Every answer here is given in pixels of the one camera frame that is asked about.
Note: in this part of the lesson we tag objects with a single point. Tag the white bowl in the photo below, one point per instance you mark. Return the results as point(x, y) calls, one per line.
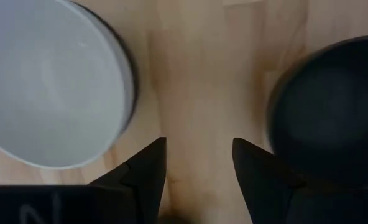
point(47, 77)

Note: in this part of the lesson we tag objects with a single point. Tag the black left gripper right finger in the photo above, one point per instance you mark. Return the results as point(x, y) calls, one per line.
point(264, 193)

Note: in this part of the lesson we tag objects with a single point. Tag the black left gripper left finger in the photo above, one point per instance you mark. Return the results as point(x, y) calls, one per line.
point(143, 186)

